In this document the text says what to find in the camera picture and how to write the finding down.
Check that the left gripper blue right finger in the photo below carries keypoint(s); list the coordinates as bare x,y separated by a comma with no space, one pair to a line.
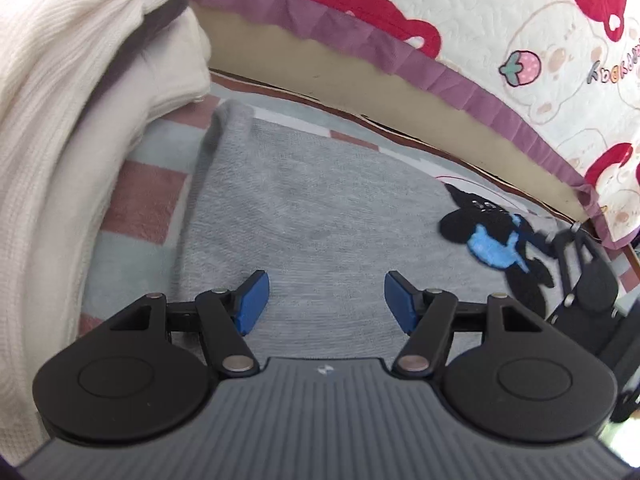
426,316

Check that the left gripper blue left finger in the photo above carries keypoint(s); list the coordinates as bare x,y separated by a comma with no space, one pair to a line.
226,318

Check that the grey sweater with black cat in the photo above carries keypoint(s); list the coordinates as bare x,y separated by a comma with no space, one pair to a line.
326,220

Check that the checkered cartoon bed sheet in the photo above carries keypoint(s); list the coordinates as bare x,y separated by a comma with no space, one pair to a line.
135,246

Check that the bear print quilt purple trim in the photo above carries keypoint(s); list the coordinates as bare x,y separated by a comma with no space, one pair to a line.
558,78

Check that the folded white garment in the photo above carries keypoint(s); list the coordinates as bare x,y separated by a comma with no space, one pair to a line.
80,81

